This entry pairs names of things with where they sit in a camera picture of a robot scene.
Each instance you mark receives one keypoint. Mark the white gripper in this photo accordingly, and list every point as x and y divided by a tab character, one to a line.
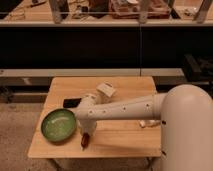
87	126

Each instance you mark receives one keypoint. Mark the red pepper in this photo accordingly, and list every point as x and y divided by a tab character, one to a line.
85	140

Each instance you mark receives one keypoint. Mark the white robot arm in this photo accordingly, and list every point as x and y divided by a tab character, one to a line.
186	116

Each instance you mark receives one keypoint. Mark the black rectangular block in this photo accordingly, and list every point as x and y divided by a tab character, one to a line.
71	103

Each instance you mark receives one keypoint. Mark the wooden table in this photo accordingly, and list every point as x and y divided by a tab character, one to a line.
112	139

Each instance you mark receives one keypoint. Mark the green bowl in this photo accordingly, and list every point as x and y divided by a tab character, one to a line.
58	125

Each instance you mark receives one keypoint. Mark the white cube box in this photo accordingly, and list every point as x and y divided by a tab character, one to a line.
106	92

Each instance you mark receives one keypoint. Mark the small white object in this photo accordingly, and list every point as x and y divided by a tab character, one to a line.
149	123

